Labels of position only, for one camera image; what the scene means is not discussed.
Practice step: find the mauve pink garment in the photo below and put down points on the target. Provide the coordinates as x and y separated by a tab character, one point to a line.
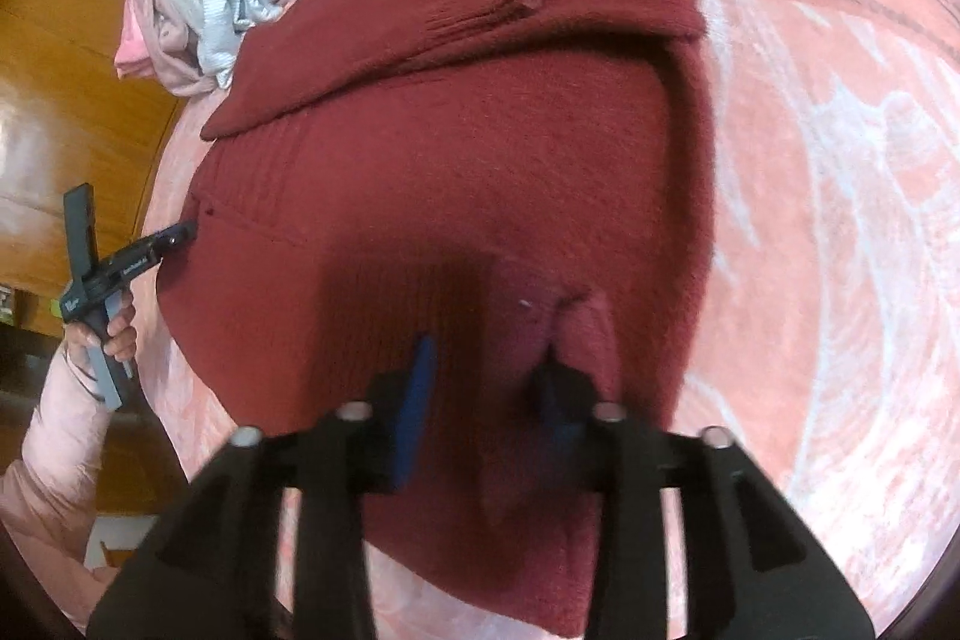
169	40

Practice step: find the bright pink towel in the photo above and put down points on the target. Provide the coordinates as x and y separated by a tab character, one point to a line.
129	57

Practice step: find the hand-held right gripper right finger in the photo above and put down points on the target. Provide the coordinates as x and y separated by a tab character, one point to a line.
559	415

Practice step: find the person's left hand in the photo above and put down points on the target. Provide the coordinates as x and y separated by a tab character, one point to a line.
121	332

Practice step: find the dark red knit sweater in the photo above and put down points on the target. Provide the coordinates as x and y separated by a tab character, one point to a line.
487	160

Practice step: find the person's left forearm pink sleeve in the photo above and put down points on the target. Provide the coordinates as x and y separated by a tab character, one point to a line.
52	482

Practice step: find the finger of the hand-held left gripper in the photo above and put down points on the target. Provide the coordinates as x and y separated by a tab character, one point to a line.
172	237

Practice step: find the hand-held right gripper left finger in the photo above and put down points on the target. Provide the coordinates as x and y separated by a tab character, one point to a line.
416	407

